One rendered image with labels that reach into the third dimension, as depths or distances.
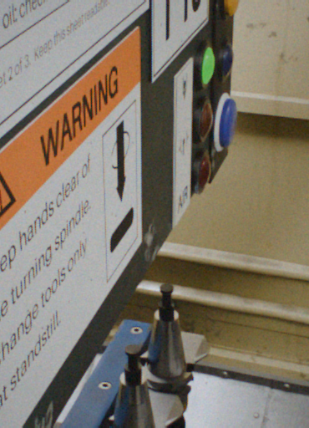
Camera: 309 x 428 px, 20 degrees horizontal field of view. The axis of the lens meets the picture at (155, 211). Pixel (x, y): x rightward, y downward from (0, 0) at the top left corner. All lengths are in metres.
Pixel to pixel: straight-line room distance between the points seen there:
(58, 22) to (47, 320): 0.11
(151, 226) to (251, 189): 0.95
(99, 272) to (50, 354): 0.05
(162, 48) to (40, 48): 0.13
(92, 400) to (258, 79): 0.56
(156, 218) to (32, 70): 0.18
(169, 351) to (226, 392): 0.60
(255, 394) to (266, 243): 0.29
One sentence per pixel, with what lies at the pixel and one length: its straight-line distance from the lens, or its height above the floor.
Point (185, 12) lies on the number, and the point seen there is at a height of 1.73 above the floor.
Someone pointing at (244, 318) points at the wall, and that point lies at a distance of 1.51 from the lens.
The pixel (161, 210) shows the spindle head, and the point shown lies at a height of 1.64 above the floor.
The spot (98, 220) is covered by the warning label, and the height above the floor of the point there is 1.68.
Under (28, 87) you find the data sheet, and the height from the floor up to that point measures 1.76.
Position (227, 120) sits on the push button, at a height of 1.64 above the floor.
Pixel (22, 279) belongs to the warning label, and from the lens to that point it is 0.30.
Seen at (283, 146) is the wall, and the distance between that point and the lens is 1.35.
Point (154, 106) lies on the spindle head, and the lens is 0.42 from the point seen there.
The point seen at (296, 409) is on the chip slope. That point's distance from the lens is 1.56.
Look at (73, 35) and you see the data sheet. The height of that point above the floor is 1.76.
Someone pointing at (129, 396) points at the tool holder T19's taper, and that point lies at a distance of 0.89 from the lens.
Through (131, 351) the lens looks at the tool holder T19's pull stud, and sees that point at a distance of 0.86.
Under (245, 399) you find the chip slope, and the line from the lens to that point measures 1.57.
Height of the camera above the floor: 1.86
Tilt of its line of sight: 29 degrees down
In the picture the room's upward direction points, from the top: straight up
